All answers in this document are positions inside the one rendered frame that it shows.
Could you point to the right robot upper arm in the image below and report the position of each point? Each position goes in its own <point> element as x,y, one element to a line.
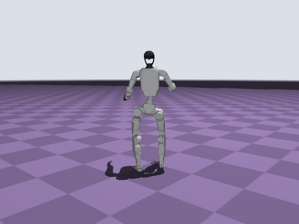
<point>167,79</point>

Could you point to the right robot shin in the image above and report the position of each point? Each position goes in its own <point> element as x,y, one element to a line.
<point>161,151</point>

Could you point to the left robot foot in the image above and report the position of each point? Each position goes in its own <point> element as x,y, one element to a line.
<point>138,169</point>

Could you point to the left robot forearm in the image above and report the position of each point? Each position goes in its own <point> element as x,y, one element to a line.
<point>127,95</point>

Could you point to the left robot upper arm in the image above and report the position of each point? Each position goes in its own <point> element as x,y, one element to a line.
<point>132,81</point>

